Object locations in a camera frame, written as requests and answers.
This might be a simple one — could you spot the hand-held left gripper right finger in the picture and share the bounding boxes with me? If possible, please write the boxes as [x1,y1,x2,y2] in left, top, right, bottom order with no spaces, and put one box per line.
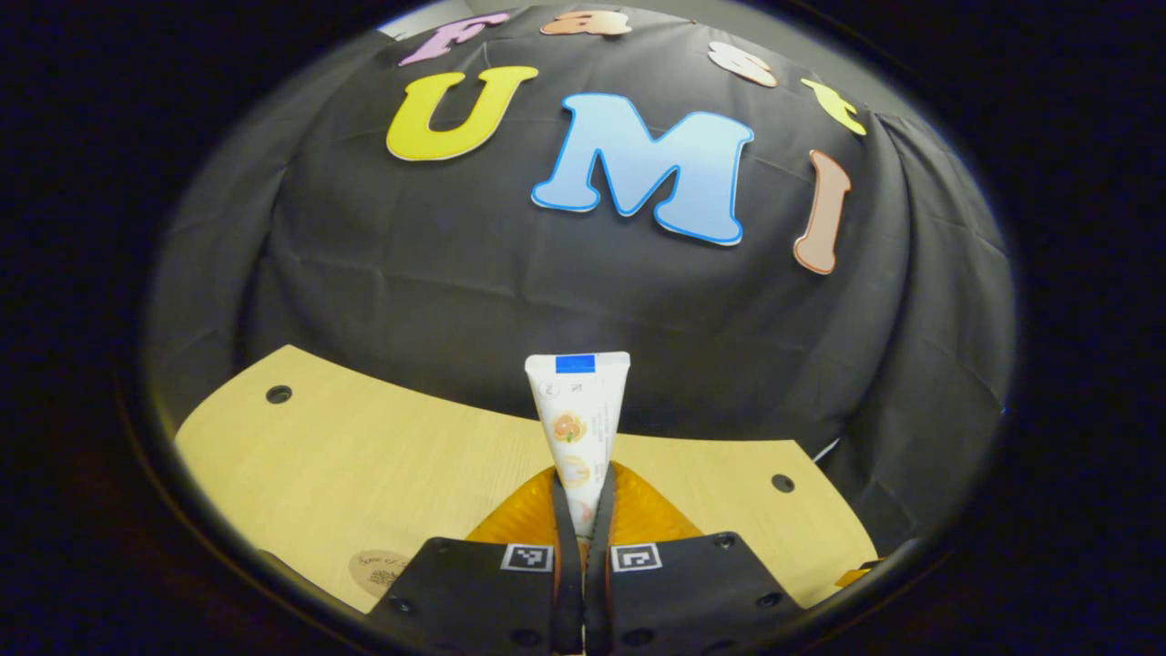
[583,462,807,656]

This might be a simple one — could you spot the white toothpaste tube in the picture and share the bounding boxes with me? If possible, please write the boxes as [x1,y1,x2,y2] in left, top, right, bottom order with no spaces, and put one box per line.
[525,352,631,538]

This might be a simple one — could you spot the round wooden coaster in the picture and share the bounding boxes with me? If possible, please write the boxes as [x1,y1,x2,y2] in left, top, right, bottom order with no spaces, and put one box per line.
[348,548,413,600]

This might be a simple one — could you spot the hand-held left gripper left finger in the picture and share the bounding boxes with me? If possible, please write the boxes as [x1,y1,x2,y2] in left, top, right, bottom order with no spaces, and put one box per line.
[364,465,584,656]

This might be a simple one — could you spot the black backdrop cloth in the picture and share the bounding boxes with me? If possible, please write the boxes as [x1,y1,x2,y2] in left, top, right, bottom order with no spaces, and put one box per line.
[146,0,1017,557]

